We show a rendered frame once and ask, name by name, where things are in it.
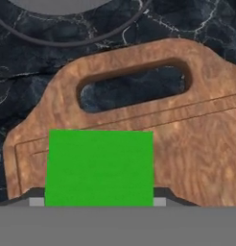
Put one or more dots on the green sponge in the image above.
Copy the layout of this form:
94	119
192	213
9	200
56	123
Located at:
100	168

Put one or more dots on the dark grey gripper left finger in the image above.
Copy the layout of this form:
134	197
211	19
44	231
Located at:
36	197

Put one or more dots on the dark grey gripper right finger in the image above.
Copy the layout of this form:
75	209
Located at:
161	197

